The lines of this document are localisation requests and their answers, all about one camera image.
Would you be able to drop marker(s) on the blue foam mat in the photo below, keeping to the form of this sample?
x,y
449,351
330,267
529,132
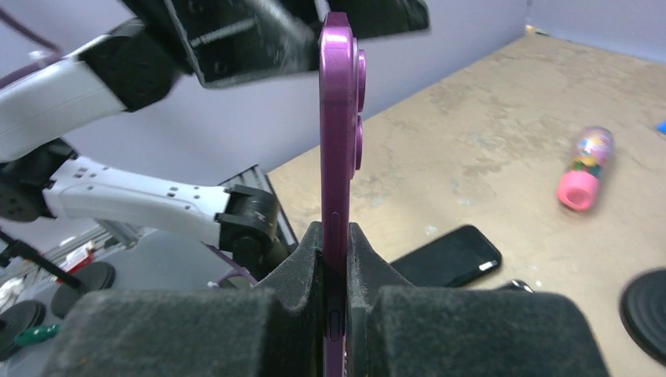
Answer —
x,y
661,127

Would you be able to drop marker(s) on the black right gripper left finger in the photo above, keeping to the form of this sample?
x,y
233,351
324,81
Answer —
x,y
273,329

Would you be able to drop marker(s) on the pink patterned bottle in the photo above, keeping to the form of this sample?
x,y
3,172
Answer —
x,y
579,185

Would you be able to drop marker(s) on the black phone purple edge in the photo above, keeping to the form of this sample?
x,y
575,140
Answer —
x,y
342,79

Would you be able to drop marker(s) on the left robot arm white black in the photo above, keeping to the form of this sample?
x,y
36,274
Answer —
x,y
195,136

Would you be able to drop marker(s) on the black phone white stripe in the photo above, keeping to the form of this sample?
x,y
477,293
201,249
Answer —
x,y
452,260

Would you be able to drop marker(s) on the black round weights background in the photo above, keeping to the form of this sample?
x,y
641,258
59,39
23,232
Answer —
x,y
24,315

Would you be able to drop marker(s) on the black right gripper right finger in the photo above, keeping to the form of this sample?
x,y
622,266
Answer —
x,y
397,329

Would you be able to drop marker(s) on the black round base phone stand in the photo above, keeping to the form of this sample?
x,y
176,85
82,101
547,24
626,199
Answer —
x,y
642,312

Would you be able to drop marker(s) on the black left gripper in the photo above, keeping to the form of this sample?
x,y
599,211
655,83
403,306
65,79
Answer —
x,y
226,43

